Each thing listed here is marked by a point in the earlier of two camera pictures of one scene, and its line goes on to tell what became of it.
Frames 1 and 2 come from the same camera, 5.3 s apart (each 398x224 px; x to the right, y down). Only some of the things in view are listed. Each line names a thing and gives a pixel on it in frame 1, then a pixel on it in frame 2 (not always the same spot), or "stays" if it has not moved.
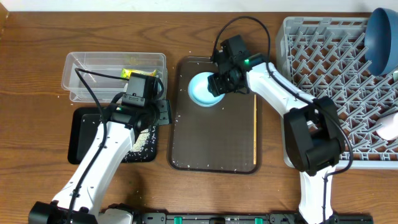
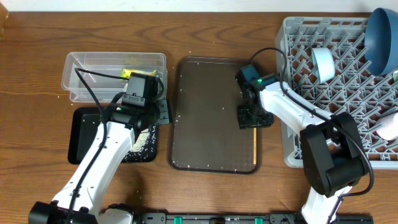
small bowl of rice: (199, 92) to (324, 63)
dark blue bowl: (381, 42) stays
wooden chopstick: (255, 129) stays
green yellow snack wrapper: (126, 73) stays
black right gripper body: (229, 84) to (256, 117)
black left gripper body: (164, 114) stays
